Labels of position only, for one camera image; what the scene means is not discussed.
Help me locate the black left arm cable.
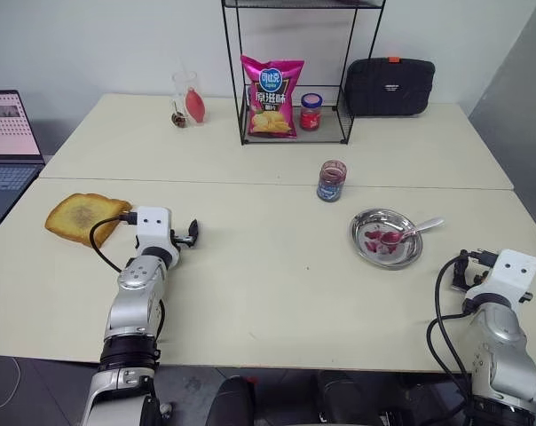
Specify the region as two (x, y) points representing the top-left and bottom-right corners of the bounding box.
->
(89, 211), (139, 273)

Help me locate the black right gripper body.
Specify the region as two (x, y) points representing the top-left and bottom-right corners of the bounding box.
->
(464, 264), (492, 292)

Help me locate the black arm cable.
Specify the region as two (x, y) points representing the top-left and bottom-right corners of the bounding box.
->
(89, 211), (139, 273)
(428, 248), (495, 403)

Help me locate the clear drinking glass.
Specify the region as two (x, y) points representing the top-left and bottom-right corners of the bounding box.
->
(171, 70), (200, 128)

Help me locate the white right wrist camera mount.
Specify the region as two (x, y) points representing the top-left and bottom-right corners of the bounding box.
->
(465, 248), (536, 308)

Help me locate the black wire shelf rack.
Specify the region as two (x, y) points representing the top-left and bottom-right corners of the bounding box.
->
(219, 0), (382, 147)

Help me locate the small brown figurine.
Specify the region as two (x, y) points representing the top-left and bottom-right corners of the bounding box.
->
(169, 100), (190, 130)

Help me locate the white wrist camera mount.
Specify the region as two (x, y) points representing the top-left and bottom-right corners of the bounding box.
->
(133, 205), (181, 267)
(465, 248), (536, 308)

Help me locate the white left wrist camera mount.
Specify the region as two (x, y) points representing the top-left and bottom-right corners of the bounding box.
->
(133, 205), (181, 267)

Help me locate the thin white floor cable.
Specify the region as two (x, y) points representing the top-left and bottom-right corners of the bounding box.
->
(0, 353), (21, 413)

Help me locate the toasted bread slice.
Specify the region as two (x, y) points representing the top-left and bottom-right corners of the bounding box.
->
(44, 193), (134, 250)

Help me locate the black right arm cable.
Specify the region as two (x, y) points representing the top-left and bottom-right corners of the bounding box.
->
(428, 248), (495, 403)

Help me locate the open glass jam jar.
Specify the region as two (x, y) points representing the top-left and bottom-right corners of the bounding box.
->
(316, 159), (347, 205)

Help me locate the dark rounded shape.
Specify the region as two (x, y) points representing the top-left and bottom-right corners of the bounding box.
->
(313, 369), (387, 426)
(214, 375), (257, 426)

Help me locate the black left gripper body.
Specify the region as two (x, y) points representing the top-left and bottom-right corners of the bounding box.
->
(170, 229), (193, 249)

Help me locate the red jar with lid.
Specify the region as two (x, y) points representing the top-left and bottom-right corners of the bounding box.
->
(299, 92), (324, 132)

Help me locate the open laptop computer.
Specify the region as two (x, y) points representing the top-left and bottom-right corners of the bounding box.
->
(0, 90), (47, 243)

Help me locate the black zippered case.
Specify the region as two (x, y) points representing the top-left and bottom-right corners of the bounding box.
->
(343, 55), (437, 118)

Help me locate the pink rubber bulb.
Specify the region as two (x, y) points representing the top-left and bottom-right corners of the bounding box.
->
(184, 86), (208, 126)

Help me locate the round metal plate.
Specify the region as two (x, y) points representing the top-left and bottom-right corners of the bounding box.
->
(349, 207), (425, 271)

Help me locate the pink potato chips bag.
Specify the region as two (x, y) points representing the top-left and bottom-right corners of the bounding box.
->
(240, 53), (306, 140)

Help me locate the white spoon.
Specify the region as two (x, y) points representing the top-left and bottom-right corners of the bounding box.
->
(379, 216), (446, 248)

